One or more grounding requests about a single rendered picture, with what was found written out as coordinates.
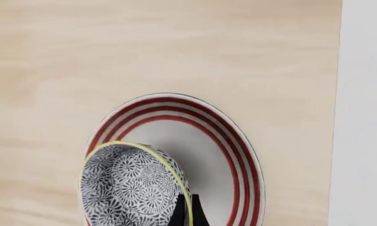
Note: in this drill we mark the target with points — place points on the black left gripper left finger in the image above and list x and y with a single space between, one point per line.
179 213

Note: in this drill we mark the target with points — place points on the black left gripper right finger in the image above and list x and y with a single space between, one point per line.
199 214

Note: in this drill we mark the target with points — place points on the white plate with red rings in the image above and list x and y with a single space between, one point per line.
213 150

